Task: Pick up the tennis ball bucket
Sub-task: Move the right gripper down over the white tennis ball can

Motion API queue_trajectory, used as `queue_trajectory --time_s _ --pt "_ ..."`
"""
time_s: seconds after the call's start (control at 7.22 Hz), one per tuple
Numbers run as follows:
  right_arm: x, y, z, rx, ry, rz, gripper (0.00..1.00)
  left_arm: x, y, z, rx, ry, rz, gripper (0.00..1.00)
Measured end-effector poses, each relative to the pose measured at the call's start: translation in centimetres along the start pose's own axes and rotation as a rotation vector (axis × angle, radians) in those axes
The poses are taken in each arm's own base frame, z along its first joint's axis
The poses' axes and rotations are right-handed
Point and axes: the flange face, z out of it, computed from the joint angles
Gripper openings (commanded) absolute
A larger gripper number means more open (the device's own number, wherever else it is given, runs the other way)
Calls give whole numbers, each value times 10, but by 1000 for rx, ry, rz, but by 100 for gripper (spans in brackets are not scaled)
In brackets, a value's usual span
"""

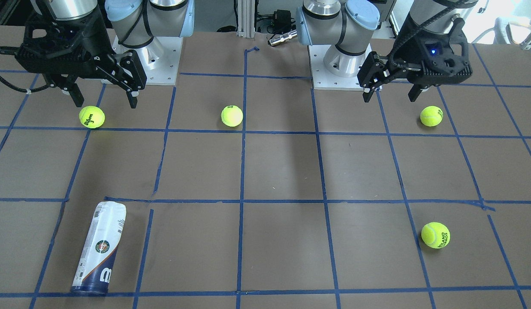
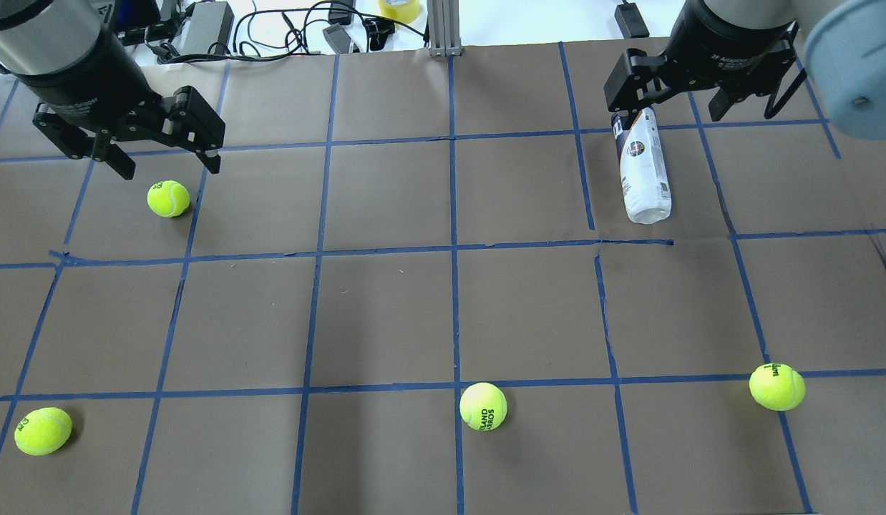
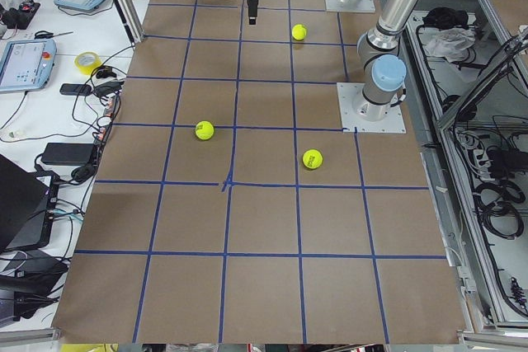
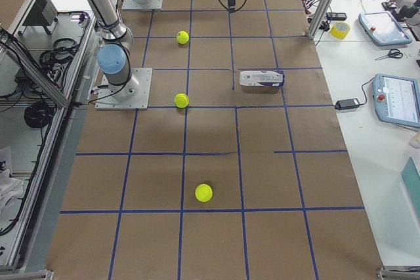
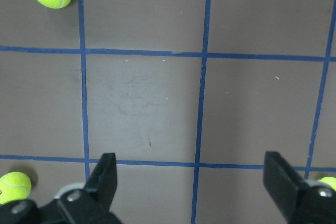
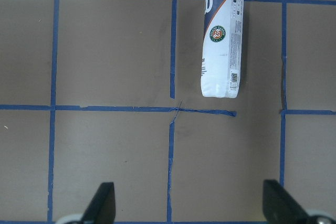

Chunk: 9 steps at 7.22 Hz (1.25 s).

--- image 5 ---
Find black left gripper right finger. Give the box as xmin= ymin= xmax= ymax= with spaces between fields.
xmin=263 ymin=151 xmax=335 ymax=223

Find tennis ball centre back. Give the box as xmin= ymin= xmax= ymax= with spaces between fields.
xmin=318 ymin=176 xmax=336 ymax=191

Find tennis ball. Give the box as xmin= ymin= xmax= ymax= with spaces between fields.
xmin=1 ymin=172 xmax=32 ymax=205
xmin=318 ymin=176 xmax=336 ymax=191

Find tennis ball right back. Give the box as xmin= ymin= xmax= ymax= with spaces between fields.
xmin=1 ymin=172 xmax=32 ymax=205

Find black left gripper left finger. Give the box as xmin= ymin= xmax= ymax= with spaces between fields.
xmin=1 ymin=153 xmax=121 ymax=223

